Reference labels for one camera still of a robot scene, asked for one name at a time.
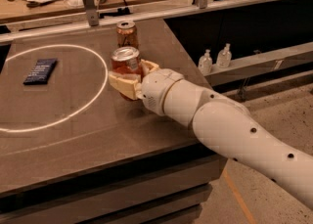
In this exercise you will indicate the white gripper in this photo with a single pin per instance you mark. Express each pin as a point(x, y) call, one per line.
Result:
point(158, 88)

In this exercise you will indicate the red coke can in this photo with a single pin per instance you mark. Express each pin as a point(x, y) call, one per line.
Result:
point(127, 60)

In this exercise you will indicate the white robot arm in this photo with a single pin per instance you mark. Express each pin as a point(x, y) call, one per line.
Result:
point(221, 124)

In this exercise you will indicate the gold LaCroix can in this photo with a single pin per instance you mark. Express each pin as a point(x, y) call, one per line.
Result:
point(127, 34)

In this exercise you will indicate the clear sanitizer bottle right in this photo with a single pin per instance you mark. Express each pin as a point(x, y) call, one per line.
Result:
point(224, 56)

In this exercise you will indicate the dark blue snack bar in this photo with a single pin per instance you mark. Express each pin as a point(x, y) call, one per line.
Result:
point(40, 74)

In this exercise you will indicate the grey counter drawer cabinet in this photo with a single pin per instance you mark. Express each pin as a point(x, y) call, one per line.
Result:
point(166, 188)

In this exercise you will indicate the grey metal post left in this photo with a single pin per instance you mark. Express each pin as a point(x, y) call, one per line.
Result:
point(91, 12)

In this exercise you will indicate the grey metal rail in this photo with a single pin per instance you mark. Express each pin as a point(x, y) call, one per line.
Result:
point(155, 10)

